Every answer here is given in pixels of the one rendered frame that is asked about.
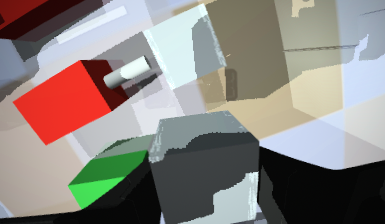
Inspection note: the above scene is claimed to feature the red tray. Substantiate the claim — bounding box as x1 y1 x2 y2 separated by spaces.
0 0 84 40

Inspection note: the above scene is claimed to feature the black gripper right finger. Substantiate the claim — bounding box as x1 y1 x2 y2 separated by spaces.
257 146 385 224

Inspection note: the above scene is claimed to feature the red block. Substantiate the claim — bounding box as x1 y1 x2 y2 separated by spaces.
13 55 152 145

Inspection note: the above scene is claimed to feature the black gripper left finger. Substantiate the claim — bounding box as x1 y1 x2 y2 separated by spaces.
0 157 161 224

